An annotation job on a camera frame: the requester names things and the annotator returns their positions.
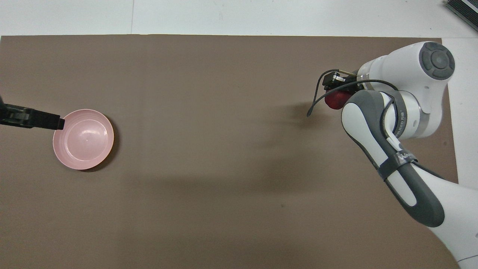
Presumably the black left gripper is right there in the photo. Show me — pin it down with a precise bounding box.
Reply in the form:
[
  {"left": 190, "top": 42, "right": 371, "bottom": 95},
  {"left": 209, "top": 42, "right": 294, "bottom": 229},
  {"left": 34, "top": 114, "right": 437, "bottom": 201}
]
[{"left": 0, "top": 95, "right": 65, "bottom": 130}]

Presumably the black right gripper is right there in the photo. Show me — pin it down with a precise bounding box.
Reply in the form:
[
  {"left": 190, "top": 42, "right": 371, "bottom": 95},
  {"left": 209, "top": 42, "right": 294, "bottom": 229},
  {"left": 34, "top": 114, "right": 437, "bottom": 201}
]
[{"left": 323, "top": 74, "right": 364, "bottom": 93}]

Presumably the dark red apple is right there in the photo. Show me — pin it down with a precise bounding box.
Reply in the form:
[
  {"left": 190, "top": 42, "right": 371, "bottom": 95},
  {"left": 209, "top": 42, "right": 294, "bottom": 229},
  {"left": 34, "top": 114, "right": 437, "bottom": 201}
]
[{"left": 324, "top": 90, "right": 353, "bottom": 110}]

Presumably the pink plate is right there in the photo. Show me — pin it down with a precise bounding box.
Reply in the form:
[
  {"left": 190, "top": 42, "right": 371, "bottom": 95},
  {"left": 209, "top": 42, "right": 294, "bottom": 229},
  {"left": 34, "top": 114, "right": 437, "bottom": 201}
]
[{"left": 53, "top": 109, "right": 115, "bottom": 171}]

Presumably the brown table mat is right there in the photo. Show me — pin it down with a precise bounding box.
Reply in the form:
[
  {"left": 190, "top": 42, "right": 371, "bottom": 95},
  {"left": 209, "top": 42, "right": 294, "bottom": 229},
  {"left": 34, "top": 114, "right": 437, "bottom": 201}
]
[{"left": 0, "top": 34, "right": 460, "bottom": 269}]

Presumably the dark ribbed metal object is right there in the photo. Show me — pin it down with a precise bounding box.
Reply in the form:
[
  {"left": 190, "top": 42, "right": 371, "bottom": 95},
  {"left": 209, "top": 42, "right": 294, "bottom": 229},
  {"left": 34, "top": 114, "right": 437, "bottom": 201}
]
[{"left": 444, "top": 0, "right": 478, "bottom": 33}]

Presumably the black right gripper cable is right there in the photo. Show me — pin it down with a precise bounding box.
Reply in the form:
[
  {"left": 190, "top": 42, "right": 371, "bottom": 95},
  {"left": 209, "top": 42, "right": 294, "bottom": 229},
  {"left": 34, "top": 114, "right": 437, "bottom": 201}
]
[{"left": 306, "top": 69, "right": 402, "bottom": 150}]

